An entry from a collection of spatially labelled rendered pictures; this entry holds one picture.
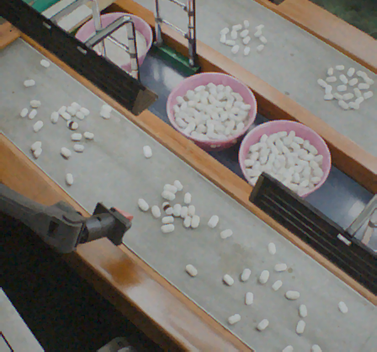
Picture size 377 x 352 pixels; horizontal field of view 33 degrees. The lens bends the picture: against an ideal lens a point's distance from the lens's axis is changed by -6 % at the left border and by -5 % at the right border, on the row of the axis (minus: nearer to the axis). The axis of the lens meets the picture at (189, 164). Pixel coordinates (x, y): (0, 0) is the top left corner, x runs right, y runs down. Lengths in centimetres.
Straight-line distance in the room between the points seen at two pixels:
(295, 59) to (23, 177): 95
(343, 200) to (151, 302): 65
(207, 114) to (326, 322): 74
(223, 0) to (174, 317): 120
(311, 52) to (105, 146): 76
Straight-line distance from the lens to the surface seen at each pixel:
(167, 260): 176
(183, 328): 166
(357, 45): 225
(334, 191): 198
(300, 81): 213
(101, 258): 175
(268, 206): 146
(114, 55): 222
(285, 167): 194
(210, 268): 175
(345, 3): 359
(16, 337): 96
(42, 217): 149
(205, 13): 234
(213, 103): 206
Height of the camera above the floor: 231
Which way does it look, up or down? 55 degrees down
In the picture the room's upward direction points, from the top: 2 degrees counter-clockwise
